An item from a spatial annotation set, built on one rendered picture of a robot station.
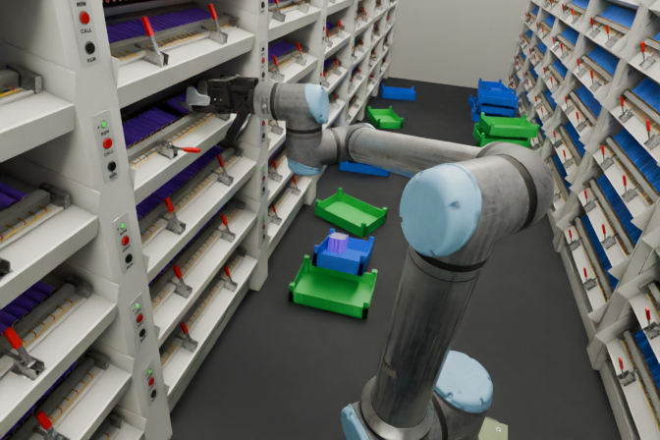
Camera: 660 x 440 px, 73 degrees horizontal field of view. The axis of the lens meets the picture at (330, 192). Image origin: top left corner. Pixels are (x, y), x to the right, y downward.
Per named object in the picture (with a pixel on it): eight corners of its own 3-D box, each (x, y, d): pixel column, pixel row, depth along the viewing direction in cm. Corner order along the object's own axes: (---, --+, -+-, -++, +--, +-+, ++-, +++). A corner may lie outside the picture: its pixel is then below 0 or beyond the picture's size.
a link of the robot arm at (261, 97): (284, 113, 115) (270, 126, 106) (265, 112, 116) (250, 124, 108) (281, 78, 111) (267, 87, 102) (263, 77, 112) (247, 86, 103)
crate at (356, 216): (386, 221, 225) (388, 207, 221) (362, 238, 211) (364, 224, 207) (339, 199, 241) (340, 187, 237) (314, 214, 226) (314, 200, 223)
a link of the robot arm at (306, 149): (337, 173, 114) (337, 126, 108) (295, 182, 109) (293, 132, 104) (321, 161, 121) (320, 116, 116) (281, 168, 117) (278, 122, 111)
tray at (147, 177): (252, 115, 140) (260, 87, 135) (131, 209, 88) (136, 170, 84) (194, 90, 141) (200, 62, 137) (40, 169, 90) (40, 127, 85)
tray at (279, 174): (310, 150, 220) (319, 126, 212) (264, 210, 168) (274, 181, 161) (273, 134, 221) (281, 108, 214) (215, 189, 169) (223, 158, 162)
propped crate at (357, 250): (328, 245, 204) (330, 228, 203) (371, 253, 200) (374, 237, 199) (310, 265, 175) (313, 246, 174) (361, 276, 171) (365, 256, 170)
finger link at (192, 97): (174, 83, 112) (210, 83, 111) (179, 107, 114) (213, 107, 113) (169, 86, 109) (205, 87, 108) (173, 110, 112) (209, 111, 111)
